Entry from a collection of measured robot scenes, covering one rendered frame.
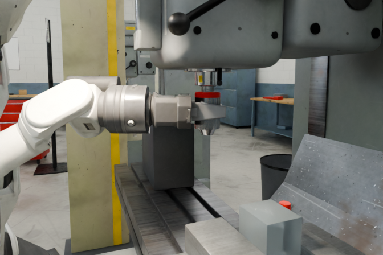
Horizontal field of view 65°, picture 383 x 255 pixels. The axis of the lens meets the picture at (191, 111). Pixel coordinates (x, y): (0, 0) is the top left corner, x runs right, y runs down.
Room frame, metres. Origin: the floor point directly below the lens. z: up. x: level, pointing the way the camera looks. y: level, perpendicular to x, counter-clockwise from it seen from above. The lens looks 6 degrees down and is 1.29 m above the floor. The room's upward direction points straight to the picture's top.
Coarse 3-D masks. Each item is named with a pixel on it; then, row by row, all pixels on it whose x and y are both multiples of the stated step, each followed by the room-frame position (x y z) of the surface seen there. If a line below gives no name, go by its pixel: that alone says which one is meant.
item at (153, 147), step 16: (160, 128) 0.81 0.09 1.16; (176, 128) 0.83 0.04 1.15; (192, 128) 0.84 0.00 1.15; (144, 144) 0.96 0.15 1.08; (160, 144) 0.81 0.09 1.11; (176, 144) 0.83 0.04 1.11; (192, 144) 0.84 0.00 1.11; (144, 160) 0.97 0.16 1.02; (160, 160) 0.81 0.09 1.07; (176, 160) 0.83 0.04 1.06; (192, 160) 0.84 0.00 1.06; (160, 176) 0.81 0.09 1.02; (176, 176) 0.82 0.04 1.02; (192, 176) 0.84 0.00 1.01
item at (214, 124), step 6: (204, 102) 0.53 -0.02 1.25; (210, 102) 0.52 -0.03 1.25; (216, 102) 0.53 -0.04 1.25; (204, 120) 0.53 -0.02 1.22; (210, 120) 0.53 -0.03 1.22; (216, 120) 0.53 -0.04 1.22; (198, 126) 0.53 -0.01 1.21; (204, 126) 0.53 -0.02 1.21; (210, 126) 0.53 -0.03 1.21; (216, 126) 0.53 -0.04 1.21
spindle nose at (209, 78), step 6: (198, 72) 0.53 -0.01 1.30; (204, 72) 0.53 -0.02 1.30; (210, 72) 0.52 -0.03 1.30; (216, 72) 0.53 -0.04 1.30; (198, 78) 0.53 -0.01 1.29; (204, 78) 0.53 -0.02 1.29; (210, 78) 0.52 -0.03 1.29; (216, 78) 0.53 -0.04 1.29; (198, 84) 0.53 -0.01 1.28; (204, 84) 0.53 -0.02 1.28; (210, 84) 0.52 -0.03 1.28; (216, 84) 0.53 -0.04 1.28
